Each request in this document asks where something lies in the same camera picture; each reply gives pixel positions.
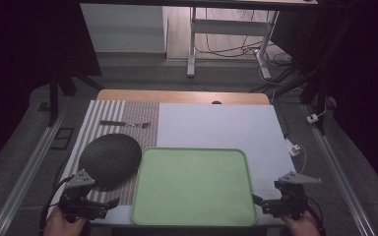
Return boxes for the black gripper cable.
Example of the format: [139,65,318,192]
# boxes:
[38,175,76,236]
[303,195,327,236]

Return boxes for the black floor socket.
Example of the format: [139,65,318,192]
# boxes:
[49,127,76,151]

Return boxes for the fork with wooden handle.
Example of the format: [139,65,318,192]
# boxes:
[99,119,152,129]

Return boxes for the metal floor rail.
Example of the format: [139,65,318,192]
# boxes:
[0,109,67,236]
[302,103,377,236]

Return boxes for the white desk frame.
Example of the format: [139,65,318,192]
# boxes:
[186,6,281,81]

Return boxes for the white cabinet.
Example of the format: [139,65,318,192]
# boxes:
[79,2,168,54]

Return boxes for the black floor cables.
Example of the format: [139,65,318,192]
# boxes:
[194,8,304,94]

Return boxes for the white board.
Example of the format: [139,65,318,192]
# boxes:
[90,102,297,228]

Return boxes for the green plastic tray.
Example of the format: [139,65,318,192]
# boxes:
[130,147,258,228]

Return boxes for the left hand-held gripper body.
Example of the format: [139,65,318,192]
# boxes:
[58,168,110,222]

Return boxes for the black metal stand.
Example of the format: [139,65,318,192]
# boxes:
[46,63,106,128]
[249,0,368,136]

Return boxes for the white plug with cable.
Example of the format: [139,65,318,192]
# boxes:
[306,105,329,125]
[284,137,308,175]

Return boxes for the person's right hand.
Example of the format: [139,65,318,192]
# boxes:
[280,209,321,236]

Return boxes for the wooden table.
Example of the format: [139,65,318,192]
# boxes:
[95,88,271,106]

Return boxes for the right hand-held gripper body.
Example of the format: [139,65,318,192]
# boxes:
[264,170,323,221]

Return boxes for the striped rectangular placemat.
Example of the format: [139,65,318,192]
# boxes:
[47,99,160,217]

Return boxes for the person's left hand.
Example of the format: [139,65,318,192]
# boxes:
[43,206,92,236]

